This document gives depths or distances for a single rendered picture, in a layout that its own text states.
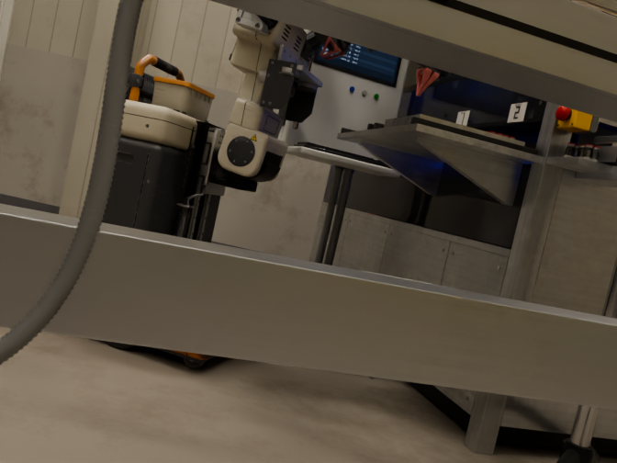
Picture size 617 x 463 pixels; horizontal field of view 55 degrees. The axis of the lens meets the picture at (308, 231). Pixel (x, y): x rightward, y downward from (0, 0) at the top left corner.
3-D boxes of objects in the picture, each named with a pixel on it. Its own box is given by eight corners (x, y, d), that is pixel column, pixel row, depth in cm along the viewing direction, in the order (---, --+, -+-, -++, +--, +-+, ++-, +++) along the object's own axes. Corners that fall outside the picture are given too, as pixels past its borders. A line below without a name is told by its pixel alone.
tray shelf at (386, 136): (447, 166, 239) (449, 161, 239) (564, 169, 172) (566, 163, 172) (336, 138, 226) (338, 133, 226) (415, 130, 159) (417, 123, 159)
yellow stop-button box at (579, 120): (577, 134, 168) (583, 108, 168) (595, 133, 161) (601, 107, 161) (555, 128, 166) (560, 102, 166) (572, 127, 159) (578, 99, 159)
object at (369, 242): (442, 320, 400) (473, 191, 394) (730, 479, 202) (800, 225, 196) (300, 296, 372) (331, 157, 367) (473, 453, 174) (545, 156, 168)
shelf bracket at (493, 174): (507, 205, 182) (517, 163, 181) (512, 206, 179) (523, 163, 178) (407, 181, 173) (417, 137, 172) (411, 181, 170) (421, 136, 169)
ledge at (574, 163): (586, 174, 172) (588, 167, 172) (620, 175, 160) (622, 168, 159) (545, 163, 168) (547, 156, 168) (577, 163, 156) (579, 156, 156)
